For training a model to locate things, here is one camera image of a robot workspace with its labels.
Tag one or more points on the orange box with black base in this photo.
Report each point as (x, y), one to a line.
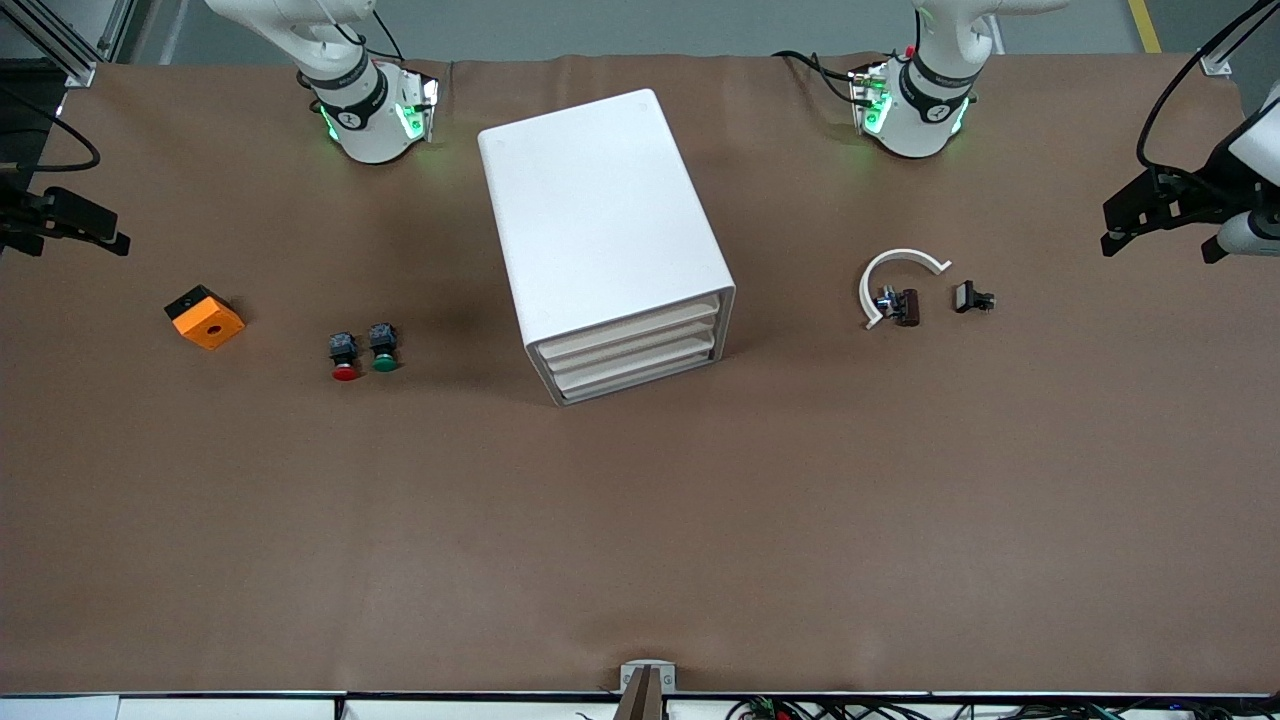
(210, 325)

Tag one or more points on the red mushroom push button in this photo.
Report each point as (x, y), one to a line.
(345, 372)

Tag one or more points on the brown table mat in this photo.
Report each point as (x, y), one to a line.
(640, 550)

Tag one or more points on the dark brown cylindrical component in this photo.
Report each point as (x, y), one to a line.
(908, 306)

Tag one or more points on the aluminium camera post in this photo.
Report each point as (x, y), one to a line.
(645, 700)

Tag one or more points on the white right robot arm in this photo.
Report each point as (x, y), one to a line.
(365, 130)

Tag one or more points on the green mushroom push button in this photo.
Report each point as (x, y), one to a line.
(384, 363)

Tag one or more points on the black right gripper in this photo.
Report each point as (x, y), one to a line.
(22, 219)

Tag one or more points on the aluminium frame profile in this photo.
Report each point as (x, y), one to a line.
(1215, 65)
(78, 74)

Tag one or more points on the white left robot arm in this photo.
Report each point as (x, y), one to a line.
(915, 130)

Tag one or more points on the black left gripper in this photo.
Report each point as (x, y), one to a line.
(1203, 187)

